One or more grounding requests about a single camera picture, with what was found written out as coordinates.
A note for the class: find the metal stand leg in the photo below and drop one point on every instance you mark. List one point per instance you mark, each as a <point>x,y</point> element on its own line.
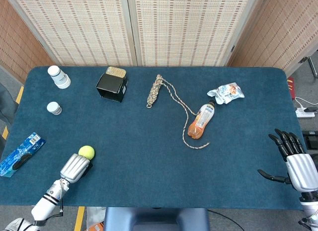
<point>310,63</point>

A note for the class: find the black box device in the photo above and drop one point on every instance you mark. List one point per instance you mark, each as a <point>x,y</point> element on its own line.
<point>311,140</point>

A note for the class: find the black screen hinge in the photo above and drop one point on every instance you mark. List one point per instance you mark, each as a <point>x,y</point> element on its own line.
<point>232,48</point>

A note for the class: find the red yellow flat object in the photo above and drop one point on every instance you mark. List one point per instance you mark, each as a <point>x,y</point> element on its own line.
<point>292,88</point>

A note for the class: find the large white bottle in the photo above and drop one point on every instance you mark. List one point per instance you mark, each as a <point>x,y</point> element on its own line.
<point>59,78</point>

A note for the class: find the clear bag with orange package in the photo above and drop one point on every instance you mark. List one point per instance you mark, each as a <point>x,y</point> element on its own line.
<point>95,221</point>

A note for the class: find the blue cookie package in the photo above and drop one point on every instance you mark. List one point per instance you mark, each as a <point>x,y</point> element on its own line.
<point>27,147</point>

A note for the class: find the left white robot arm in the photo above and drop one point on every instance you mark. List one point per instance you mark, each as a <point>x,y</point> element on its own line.
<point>47,203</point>

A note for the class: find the small white plastic jar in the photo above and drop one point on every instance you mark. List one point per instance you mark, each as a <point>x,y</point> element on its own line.
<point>54,108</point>

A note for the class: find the orange drink plastic bottle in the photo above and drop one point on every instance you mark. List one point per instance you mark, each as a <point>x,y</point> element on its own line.
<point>201,120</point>

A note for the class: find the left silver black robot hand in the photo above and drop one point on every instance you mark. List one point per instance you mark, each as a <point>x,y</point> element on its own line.
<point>74,167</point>

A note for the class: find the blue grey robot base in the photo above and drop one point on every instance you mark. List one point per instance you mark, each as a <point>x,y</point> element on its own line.
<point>156,219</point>

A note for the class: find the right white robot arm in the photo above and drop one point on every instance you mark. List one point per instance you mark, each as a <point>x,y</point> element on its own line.
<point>309,211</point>

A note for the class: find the grey fabric object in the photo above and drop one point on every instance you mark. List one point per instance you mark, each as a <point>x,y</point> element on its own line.
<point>7,104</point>

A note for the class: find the light woven screen panel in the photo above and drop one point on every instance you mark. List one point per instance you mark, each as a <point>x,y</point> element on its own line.
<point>188,27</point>
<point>74,27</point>

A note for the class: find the white power strip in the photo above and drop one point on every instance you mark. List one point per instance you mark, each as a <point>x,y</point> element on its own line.
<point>304,114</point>

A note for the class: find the black cardboard box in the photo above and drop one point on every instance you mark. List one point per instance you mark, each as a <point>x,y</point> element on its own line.
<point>111,88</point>

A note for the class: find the brown woven screen panel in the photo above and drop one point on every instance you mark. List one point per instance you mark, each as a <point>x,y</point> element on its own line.
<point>17,47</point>
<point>280,29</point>

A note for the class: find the yellow tennis ball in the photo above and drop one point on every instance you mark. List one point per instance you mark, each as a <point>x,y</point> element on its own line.
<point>87,151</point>

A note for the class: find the blue table cloth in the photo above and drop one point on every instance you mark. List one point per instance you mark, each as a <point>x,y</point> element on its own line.
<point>149,166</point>

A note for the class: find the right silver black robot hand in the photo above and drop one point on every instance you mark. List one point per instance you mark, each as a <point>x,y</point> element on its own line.
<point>301,171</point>

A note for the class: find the crumpled white snack bag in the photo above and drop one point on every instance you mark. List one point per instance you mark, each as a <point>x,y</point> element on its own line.
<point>226,92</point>

